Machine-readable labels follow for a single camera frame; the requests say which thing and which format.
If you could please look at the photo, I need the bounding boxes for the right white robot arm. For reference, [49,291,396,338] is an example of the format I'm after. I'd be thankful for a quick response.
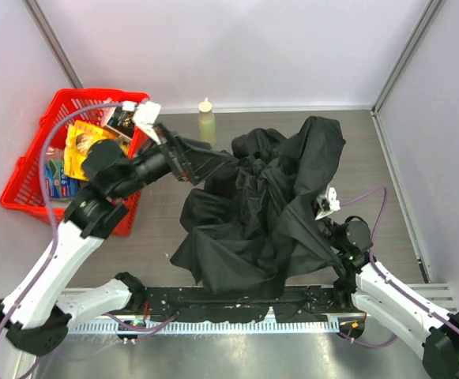
[318,216,459,378]

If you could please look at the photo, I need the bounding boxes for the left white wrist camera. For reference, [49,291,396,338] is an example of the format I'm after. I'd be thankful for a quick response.
[122,100,162,145]

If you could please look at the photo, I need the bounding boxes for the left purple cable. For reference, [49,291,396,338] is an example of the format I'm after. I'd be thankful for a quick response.
[0,103,126,379]

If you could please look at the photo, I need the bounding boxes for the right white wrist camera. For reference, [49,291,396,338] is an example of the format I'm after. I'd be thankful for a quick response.
[313,185,340,220]

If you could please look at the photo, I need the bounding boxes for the white slotted cable duct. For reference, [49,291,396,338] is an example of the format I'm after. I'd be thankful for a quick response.
[70,317,340,336]

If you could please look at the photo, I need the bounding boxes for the pale green squeeze bottle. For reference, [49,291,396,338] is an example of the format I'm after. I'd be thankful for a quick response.
[198,98,216,146]

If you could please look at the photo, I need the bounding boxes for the yellow Lays chip bag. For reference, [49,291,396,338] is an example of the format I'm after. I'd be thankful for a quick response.
[64,120,130,181]

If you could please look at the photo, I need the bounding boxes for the black and white snack box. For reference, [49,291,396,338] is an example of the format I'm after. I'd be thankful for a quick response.
[100,107,135,143]

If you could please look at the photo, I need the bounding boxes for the red plastic shopping basket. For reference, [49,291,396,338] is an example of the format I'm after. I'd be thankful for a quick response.
[0,88,149,237]

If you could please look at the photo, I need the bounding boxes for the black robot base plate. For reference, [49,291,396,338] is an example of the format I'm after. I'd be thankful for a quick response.
[146,285,358,324]

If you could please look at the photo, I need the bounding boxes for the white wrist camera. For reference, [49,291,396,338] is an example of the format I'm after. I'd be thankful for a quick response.
[122,100,162,145]
[313,185,340,220]

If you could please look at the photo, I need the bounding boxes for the blue snack package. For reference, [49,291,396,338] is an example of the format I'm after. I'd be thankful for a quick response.
[44,159,80,200]

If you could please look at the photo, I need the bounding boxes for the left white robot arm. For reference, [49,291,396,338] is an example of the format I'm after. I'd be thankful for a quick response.
[0,123,230,357]

